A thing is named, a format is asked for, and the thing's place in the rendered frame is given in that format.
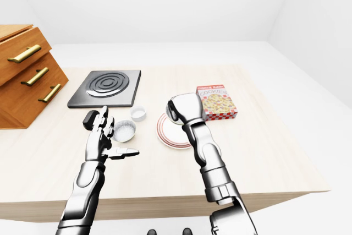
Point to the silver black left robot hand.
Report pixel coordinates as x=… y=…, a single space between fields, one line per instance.
x=96 y=144

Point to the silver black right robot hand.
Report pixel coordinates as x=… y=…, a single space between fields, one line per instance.
x=189 y=107

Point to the patterned grey bowl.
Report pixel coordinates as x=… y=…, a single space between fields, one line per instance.
x=125 y=131

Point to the white plate with red rings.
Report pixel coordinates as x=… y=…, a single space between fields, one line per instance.
x=170 y=136

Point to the flat dark stove plate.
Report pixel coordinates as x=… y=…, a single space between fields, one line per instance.
x=82 y=98

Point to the printed cookies box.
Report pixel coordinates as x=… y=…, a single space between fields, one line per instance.
x=220 y=104

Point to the small white ramekin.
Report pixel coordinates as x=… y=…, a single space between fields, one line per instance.
x=138 y=113

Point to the low wooden drawer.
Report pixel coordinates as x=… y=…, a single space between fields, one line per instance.
x=30 y=109

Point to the wooden cabinet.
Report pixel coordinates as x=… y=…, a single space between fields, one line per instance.
x=11 y=120

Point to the middle wooden drawer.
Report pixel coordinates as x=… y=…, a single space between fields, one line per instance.
x=16 y=89

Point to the small dark shape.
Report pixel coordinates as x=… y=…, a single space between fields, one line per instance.
x=187 y=231
x=151 y=232

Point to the large wooden drawer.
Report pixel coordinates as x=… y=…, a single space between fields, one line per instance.
x=16 y=71

